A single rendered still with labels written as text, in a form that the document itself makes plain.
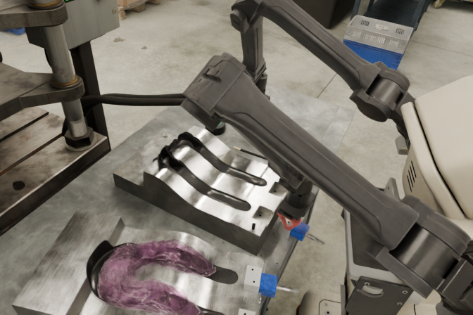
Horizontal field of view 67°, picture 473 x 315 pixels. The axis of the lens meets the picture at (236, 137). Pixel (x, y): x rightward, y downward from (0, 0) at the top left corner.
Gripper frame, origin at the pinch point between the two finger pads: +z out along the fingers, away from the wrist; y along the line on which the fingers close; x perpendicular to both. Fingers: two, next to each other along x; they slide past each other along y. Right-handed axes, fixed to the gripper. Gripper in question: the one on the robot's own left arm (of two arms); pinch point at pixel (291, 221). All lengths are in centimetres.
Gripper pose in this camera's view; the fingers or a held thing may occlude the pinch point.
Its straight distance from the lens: 106.8
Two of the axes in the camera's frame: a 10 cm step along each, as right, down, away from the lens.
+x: 8.3, 3.9, -3.9
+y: -5.5, 5.0, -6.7
